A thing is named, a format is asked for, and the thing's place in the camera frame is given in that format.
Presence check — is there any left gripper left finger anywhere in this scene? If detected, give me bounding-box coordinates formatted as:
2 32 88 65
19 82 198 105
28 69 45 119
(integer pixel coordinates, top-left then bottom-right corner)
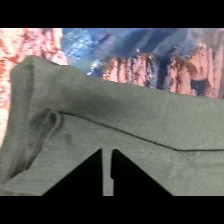
42 148 104 197

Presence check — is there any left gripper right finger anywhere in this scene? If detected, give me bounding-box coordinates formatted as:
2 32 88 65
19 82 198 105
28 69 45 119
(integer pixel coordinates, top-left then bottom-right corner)
110 148 173 197

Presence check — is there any grey garment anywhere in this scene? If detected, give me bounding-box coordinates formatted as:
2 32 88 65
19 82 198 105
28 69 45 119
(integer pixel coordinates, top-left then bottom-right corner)
0 54 224 197

